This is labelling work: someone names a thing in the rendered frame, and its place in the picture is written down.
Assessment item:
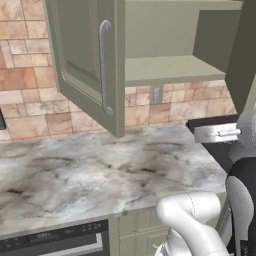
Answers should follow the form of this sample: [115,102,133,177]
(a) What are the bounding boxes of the green drawer front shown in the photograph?
[117,209,169,238]

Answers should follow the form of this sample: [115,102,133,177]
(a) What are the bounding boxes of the green base cupboard door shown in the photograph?
[118,227,171,256]

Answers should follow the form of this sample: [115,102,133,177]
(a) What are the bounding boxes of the black dishwasher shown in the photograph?
[0,219,111,256]

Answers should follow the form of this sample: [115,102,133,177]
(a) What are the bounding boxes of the green cabinet door with handle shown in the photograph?
[44,0,127,139]

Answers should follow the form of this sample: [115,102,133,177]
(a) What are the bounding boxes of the plain green cabinet door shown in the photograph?
[224,0,256,116]

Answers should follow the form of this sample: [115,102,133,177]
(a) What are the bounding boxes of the grey metal cabinet door handle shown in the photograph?
[98,19,115,116]

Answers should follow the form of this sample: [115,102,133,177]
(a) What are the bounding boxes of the grey wall socket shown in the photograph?
[151,86,163,105]

